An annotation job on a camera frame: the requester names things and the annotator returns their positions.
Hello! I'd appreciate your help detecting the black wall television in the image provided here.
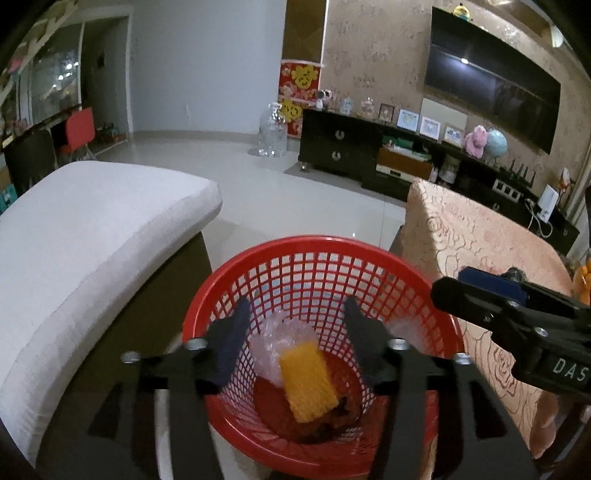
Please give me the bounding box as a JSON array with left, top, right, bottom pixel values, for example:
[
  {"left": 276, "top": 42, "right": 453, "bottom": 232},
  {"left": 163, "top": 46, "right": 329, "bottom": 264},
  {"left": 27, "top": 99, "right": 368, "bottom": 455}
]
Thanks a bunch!
[{"left": 425, "top": 7, "right": 561, "bottom": 154}]

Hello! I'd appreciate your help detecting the white power strip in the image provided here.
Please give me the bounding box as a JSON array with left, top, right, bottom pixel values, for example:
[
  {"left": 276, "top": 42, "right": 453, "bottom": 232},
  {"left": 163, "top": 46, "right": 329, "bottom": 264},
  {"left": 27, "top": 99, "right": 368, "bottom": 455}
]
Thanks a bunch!
[{"left": 492, "top": 179, "right": 522, "bottom": 203}]

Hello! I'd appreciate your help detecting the orange foam net piece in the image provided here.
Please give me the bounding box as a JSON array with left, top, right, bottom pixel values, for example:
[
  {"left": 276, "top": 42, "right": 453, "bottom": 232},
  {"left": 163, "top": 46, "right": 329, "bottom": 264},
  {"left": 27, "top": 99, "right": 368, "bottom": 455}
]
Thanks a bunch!
[{"left": 280, "top": 342, "right": 339, "bottom": 423}]

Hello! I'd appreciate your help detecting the framed picture white right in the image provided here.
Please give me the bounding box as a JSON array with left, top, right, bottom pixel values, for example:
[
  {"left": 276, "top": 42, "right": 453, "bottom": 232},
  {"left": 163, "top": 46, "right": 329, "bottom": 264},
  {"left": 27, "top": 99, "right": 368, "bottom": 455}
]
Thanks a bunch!
[{"left": 442, "top": 124, "right": 464, "bottom": 148}]

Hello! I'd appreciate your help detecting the clear bubble wrap piece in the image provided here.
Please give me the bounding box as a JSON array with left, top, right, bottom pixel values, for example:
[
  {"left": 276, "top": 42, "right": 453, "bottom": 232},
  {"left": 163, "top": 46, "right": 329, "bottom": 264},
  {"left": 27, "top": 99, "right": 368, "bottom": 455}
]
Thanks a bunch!
[{"left": 249, "top": 310, "right": 318, "bottom": 388}]

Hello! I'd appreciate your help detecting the red plastic mesh basket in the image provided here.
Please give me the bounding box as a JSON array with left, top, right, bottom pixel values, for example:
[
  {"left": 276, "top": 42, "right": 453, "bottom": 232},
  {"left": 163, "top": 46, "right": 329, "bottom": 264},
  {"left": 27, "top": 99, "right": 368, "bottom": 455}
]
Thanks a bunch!
[{"left": 182, "top": 235, "right": 465, "bottom": 480}]

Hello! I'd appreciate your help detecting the small dark photo frame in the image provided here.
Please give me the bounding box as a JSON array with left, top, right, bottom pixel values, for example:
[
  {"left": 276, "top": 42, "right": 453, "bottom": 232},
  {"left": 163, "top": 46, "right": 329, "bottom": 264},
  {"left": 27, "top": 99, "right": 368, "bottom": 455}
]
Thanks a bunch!
[{"left": 378, "top": 103, "right": 396, "bottom": 124}]

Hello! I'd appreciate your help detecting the light blue globe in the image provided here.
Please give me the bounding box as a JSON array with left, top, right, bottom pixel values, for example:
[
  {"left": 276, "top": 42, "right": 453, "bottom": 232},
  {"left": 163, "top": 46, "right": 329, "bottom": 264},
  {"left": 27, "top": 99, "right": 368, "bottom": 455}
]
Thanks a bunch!
[{"left": 483, "top": 128, "right": 508, "bottom": 160}]

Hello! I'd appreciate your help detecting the rose pattern tablecloth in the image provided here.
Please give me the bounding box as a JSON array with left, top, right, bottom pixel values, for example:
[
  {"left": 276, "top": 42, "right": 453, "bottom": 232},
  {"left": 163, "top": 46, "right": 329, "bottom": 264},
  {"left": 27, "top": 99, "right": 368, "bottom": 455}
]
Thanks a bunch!
[{"left": 402, "top": 180, "right": 572, "bottom": 458}]

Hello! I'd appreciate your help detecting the white router box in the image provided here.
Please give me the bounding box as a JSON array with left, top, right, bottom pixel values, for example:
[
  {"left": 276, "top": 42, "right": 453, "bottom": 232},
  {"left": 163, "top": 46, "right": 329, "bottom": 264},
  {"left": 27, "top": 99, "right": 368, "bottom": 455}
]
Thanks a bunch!
[{"left": 537, "top": 184, "right": 559, "bottom": 223}]

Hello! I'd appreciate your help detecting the framed picture white middle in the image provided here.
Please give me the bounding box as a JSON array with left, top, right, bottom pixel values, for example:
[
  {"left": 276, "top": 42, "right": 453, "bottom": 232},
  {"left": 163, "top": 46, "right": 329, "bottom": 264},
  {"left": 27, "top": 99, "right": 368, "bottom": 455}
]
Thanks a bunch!
[{"left": 419, "top": 116, "right": 441, "bottom": 141}]

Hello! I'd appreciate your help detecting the framed picture white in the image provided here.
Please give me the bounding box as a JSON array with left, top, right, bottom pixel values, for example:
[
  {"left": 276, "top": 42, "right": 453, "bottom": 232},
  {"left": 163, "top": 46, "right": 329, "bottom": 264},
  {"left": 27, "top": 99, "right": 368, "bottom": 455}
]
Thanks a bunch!
[
  {"left": 442, "top": 124, "right": 464, "bottom": 148},
  {"left": 397, "top": 109, "right": 420, "bottom": 133},
  {"left": 419, "top": 116, "right": 441, "bottom": 141}
]

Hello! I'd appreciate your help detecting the black wifi router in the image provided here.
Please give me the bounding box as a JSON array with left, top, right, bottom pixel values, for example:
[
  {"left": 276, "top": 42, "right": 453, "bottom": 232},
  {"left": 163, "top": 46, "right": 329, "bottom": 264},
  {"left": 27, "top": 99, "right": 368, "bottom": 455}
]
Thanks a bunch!
[{"left": 500, "top": 159, "right": 536, "bottom": 188}]

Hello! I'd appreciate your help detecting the black tv cabinet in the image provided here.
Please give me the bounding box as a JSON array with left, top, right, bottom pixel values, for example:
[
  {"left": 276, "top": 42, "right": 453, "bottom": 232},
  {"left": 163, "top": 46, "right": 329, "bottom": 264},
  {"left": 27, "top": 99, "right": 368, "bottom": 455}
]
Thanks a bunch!
[{"left": 298, "top": 109, "right": 581, "bottom": 255}]

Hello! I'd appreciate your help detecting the framed picture white left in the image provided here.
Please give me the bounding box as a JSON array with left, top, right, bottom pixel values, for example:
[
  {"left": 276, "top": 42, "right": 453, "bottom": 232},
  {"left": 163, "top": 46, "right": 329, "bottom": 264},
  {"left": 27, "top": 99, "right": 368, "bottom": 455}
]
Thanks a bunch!
[{"left": 397, "top": 109, "right": 420, "bottom": 133}]

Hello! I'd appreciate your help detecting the red festive wall poster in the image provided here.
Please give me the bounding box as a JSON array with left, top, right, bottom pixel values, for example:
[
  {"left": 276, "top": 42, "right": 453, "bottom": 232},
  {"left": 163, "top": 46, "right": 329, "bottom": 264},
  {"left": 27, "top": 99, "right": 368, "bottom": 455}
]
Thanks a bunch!
[{"left": 277, "top": 59, "right": 322, "bottom": 139}]

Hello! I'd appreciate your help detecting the red chair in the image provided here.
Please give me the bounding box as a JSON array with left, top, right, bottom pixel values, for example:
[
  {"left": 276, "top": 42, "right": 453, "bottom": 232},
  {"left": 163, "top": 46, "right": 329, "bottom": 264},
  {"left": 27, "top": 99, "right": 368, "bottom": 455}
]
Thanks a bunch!
[{"left": 60, "top": 107, "right": 95, "bottom": 158}]

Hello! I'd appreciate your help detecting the pink plush toy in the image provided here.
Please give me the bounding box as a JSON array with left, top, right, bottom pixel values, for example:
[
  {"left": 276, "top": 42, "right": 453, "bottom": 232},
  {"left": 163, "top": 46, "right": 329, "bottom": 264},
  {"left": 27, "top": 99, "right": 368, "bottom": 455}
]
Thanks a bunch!
[{"left": 464, "top": 125, "right": 488, "bottom": 159}]

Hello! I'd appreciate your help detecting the large clear glass jar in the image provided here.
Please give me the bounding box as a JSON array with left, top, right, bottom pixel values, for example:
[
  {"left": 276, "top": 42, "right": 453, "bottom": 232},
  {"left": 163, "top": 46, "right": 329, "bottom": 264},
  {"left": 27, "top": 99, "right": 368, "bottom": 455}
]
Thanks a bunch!
[{"left": 259, "top": 102, "right": 287, "bottom": 157}]

